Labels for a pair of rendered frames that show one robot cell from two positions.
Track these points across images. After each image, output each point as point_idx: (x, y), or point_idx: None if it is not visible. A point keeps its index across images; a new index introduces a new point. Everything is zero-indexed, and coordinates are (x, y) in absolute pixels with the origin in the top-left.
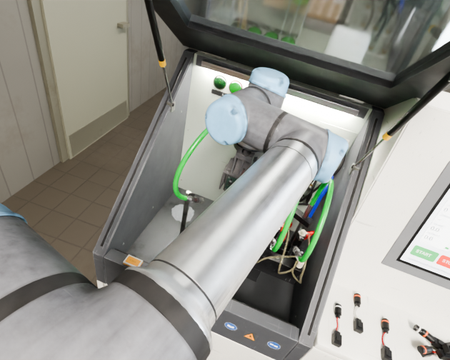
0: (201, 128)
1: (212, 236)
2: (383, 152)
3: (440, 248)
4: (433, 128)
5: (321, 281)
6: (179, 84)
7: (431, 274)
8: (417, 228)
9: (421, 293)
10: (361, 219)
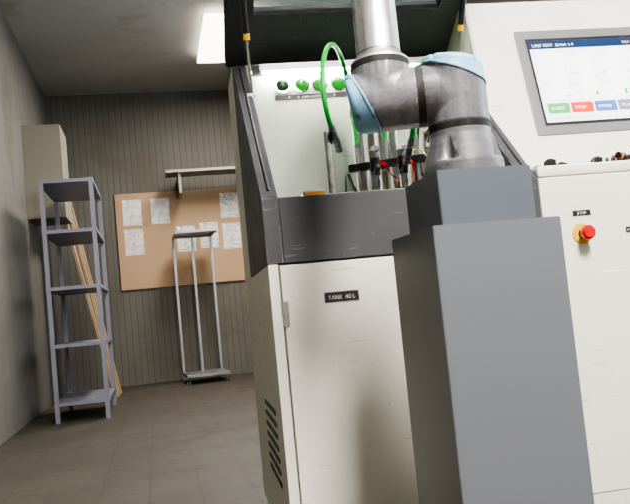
0: (276, 150)
1: None
2: (468, 53)
3: (564, 97)
4: (485, 16)
5: (501, 143)
6: (248, 83)
7: (580, 124)
8: (536, 90)
9: (590, 148)
10: (492, 103)
